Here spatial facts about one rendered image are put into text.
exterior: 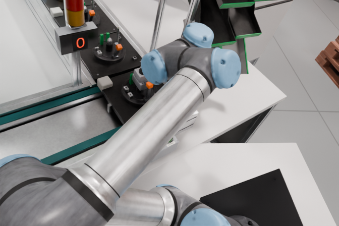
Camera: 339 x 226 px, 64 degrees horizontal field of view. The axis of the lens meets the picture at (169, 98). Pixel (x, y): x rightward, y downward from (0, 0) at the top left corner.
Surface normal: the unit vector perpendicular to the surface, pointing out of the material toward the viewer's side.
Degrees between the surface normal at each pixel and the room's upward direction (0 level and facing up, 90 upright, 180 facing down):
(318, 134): 0
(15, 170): 36
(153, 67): 90
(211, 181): 0
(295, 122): 0
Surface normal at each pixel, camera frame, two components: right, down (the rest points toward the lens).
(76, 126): 0.20, -0.64
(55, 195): -0.17, -0.67
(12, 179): -0.18, -0.90
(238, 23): 0.36, -0.27
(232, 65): 0.68, 0.18
